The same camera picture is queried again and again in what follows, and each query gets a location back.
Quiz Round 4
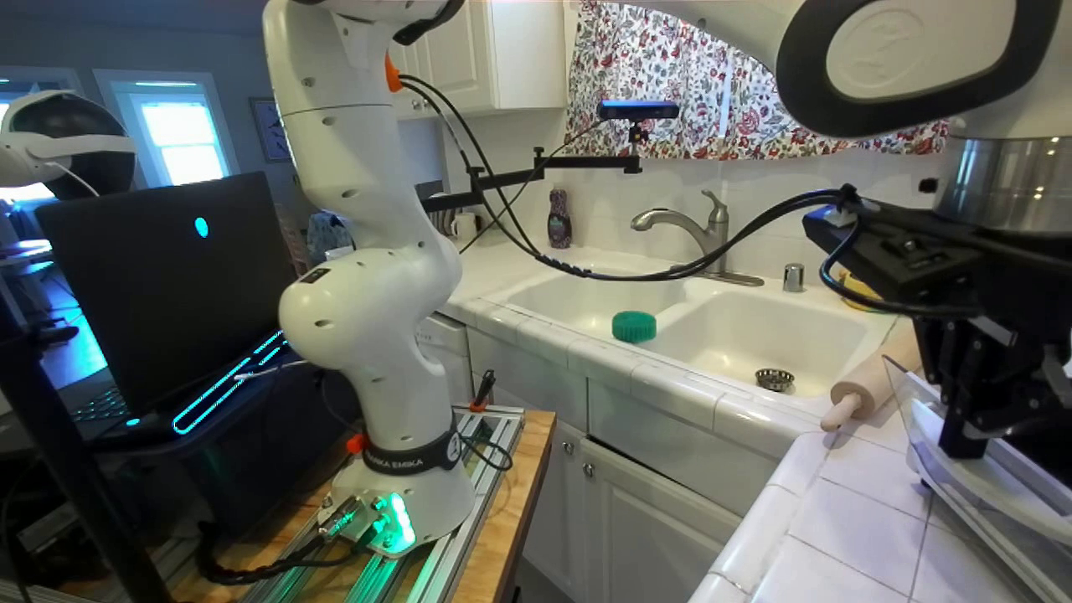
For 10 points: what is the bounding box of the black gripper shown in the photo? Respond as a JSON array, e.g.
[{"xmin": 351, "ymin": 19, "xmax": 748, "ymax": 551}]
[{"xmin": 921, "ymin": 231, "xmax": 1072, "ymax": 462}]

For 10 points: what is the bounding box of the white toaster oven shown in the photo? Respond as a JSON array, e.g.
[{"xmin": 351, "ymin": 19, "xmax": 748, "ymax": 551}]
[{"xmin": 892, "ymin": 355, "xmax": 1072, "ymax": 603}]

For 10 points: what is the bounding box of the wooden rolling pin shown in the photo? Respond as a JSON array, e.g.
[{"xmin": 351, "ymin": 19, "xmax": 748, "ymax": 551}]
[{"xmin": 818, "ymin": 355, "xmax": 909, "ymax": 434}]

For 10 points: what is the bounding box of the metal drain strainer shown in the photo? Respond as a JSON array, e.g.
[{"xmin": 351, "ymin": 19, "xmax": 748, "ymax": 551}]
[{"xmin": 755, "ymin": 364, "xmax": 797, "ymax": 396}]

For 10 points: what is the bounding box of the white double sink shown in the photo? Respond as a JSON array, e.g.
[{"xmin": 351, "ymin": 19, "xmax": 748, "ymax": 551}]
[{"xmin": 488, "ymin": 262, "xmax": 897, "ymax": 406}]

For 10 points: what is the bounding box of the chrome sink faucet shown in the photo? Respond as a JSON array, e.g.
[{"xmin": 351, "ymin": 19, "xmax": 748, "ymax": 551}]
[{"xmin": 629, "ymin": 186, "xmax": 767, "ymax": 287}]

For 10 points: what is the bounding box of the white under-sink cabinet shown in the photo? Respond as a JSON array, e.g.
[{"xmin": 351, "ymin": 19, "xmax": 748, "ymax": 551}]
[{"xmin": 421, "ymin": 312, "xmax": 784, "ymax": 603}]

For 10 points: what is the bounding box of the green round sponge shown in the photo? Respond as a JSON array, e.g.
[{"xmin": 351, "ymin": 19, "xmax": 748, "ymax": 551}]
[{"xmin": 608, "ymin": 307, "xmax": 660, "ymax": 344}]

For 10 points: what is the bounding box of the dark soap dispenser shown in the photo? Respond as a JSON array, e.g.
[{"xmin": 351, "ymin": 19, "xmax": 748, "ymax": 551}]
[{"xmin": 545, "ymin": 185, "xmax": 577, "ymax": 250}]

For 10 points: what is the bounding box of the floral curtain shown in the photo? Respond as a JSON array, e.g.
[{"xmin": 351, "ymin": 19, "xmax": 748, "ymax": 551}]
[{"xmin": 564, "ymin": 0, "xmax": 966, "ymax": 160}]

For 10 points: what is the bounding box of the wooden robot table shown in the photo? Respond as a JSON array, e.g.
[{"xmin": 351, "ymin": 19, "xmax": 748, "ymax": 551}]
[{"xmin": 165, "ymin": 406, "xmax": 564, "ymax": 603}]

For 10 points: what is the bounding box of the black laptop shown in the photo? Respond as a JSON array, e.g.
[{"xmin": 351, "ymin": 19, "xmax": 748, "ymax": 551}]
[{"xmin": 30, "ymin": 169, "xmax": 337, "ymax": 446}]

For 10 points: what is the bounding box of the bright window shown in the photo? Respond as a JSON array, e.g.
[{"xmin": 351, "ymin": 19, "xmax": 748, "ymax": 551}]
[{"xmin": 95, "ymin": 68, "xmax": 239, "ymax": 191}]

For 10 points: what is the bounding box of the white VR headset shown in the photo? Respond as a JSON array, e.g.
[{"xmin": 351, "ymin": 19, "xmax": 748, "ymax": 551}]
[{"xmin": 0, "ymin": 88, "xmax": 138, "ymax": 204}]

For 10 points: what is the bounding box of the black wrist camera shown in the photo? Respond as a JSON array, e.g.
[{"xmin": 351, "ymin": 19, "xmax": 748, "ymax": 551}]
[{"xmin": 801, "ymin": 197, "xmax": 984, "ymax": 312}]

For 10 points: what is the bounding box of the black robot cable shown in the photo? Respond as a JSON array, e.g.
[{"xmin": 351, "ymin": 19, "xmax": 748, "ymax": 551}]
[{"xmin": 394, "ymin": 69, "xmax": 865, "ymax": 284}]

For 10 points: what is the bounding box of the black stereo camera bar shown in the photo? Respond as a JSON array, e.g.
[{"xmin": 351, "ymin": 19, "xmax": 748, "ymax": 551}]
[{"xmin": 596, "ymin": 98, "xmax": 683, "ymax": 124}]

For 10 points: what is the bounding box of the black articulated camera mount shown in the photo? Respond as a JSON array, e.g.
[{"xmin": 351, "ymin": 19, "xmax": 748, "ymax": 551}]
[{"xmin": 421, "ymin": 148, "xmax": 645, "ymax": 216}]

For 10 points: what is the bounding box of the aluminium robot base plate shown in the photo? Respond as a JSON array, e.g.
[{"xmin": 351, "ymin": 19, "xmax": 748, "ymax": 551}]
[{"xmin": 256, "ymin": 406, "xmax": 528, "ymax": 603}]

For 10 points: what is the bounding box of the white wall cabinet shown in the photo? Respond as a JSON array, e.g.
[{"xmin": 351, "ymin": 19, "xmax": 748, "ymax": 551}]
[{"xmin": 390, "ymin": 0, "xmax": 568, "ymax": 117}]

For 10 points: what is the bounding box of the black metal stand post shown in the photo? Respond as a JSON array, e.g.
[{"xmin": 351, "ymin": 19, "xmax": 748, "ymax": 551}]
[{"xmin": 0, "ymin": 265, "xmax": 175, "ymax": 603}]

